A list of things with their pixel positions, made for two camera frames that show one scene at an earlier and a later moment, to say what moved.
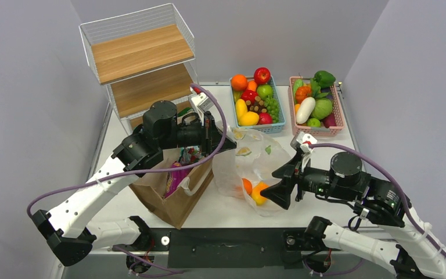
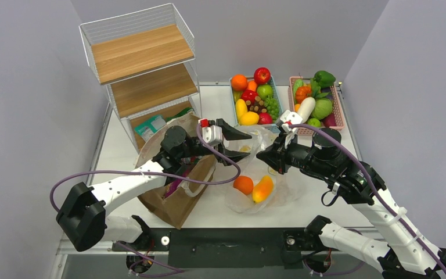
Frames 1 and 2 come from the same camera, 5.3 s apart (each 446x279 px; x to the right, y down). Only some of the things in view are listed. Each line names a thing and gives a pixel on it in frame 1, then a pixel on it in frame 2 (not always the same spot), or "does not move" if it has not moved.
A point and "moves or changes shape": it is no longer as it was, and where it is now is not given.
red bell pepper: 249,95 does not move
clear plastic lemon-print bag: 243,171 moves or changes shape
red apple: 265,118 does not move
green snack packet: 184,111 does not move
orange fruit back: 239,82 does not move
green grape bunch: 273,108 does not move
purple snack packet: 174,178 does not move
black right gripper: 291,171 to 276,157
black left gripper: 208,134 to 230,134
